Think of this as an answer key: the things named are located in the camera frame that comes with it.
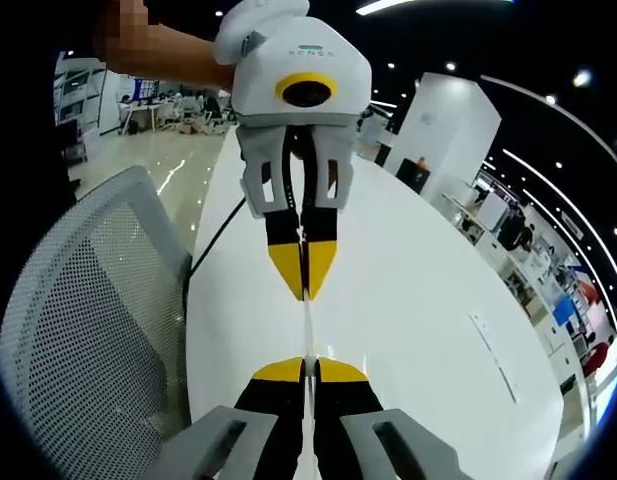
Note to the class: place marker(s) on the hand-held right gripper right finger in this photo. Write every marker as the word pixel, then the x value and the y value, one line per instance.
pixel 348 415

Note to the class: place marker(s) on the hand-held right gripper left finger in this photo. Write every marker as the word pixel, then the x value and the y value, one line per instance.
pixel 268 415

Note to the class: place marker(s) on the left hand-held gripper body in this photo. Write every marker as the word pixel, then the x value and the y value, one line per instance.
pixel 298 55

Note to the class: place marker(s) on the clear food packaging bag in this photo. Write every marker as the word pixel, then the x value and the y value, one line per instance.
pixel 310 330

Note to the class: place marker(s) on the black cabinet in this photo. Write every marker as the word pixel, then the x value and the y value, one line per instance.
pixel 413 176

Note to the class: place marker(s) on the white square pillar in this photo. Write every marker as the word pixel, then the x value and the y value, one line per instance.
pixel 443 125

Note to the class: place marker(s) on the grey mesh office chair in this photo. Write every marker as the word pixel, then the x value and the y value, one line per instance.
pixel 88 325

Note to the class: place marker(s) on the ceiling air vent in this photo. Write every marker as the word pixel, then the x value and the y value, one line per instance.
pixel 572 225

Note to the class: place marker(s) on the red chair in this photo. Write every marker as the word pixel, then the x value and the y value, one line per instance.
pixel 595 356

